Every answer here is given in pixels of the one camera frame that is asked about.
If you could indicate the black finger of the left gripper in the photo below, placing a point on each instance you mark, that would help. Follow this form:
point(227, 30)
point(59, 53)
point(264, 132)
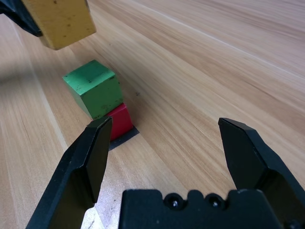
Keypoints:
point(19, 14)

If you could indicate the yellow wooden cube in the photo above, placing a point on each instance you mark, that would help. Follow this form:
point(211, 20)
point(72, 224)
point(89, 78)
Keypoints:
point(64, 21)

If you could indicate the black square marker patch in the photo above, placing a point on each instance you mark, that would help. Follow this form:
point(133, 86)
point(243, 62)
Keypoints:
point(124, 142)

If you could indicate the green wooden cube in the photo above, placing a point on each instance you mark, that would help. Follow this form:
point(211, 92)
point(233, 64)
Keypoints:
point(93, 88)

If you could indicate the red wooden cube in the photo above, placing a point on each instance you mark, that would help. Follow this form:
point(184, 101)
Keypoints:
point(119, 124)

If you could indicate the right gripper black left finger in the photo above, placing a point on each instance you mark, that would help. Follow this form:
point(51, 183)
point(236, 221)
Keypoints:
point(71, 179)

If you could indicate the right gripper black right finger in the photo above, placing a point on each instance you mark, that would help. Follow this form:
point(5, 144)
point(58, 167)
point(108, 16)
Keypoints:
point(252, 157)

